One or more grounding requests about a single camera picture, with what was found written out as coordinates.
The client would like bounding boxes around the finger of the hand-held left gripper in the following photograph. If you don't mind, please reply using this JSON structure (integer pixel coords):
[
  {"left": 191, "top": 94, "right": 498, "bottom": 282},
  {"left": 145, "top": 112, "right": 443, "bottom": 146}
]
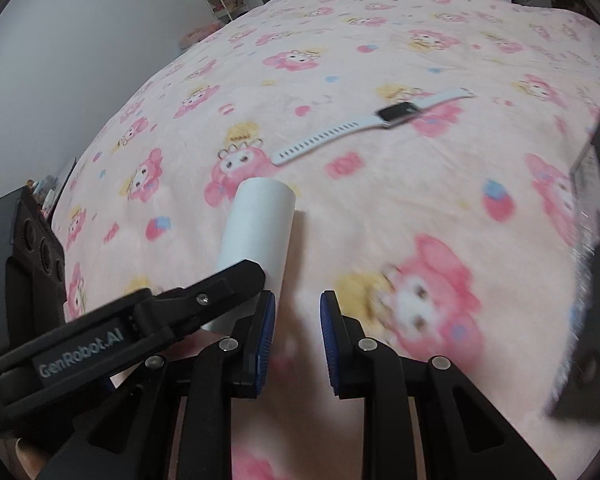
[{"left": 136, "top": 258, "right": 267, "bottom": 347}]

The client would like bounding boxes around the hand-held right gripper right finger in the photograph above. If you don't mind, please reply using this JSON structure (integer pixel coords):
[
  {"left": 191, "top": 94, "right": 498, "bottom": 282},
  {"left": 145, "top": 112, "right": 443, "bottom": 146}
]
[{"left": 319, "top": 289, "right": 557, "bottom": 480}]

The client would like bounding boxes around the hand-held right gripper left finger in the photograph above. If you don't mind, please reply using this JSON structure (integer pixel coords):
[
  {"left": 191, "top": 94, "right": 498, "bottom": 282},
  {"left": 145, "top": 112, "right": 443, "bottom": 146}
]
[{"left": 42, "top": 290, "right": 278, "bottom": 480}]

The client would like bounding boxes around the white paper roll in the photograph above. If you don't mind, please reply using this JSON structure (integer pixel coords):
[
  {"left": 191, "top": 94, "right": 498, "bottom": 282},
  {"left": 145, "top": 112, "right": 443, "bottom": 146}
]
[{"left": 200, "top": 177, "right": 297, "bottom": 334}]

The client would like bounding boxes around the pink printed blanket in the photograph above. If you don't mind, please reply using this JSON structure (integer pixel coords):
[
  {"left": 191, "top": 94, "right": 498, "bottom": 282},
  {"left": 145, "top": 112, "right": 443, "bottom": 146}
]
[{"left": 50, "top": 0, "right": 600, "bottom": 480}]

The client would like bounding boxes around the clear plastic wrap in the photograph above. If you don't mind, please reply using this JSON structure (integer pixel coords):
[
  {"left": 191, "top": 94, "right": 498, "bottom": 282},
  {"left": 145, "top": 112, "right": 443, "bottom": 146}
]
[{"left": 547, "top": 140, "right": 600, "bottom": 406}]

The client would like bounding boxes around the white strap smart watch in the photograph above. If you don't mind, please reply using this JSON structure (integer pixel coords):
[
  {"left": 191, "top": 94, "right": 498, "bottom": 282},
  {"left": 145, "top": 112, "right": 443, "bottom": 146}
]
[{"left": 270, "top": 87, "right": 477, "bottom": 167}]

